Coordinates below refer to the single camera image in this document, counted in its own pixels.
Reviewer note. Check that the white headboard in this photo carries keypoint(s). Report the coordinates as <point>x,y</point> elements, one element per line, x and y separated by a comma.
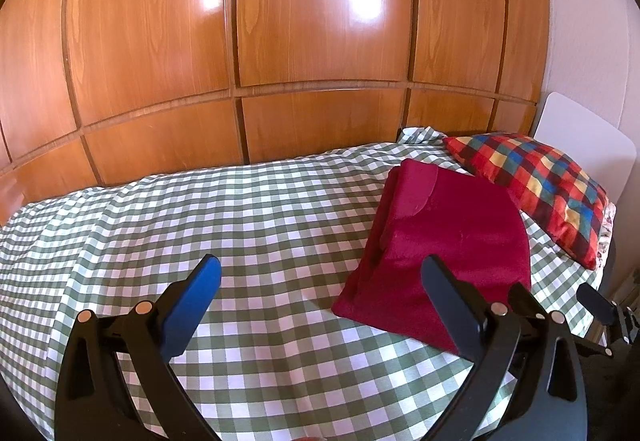
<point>580,131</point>

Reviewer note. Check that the floral patterned cloth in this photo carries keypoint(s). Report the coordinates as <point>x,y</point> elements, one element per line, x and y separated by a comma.
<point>606,226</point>

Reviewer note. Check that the dark red garment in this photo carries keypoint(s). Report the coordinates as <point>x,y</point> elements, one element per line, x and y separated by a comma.
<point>450,231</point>

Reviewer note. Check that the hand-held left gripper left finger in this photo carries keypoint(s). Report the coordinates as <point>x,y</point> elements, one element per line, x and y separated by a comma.
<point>192,302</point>

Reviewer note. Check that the wooden panelled wardrobe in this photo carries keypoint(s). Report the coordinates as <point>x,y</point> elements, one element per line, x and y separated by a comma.
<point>310,46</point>

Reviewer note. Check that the colourful plaid pillow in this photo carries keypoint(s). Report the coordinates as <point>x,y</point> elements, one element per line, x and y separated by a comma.
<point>540,181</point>

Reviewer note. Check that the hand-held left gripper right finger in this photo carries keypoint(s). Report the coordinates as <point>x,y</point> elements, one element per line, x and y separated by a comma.
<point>450,307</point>

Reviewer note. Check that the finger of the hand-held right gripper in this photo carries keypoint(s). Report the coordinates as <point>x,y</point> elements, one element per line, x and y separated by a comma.
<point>600,306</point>
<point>525,303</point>

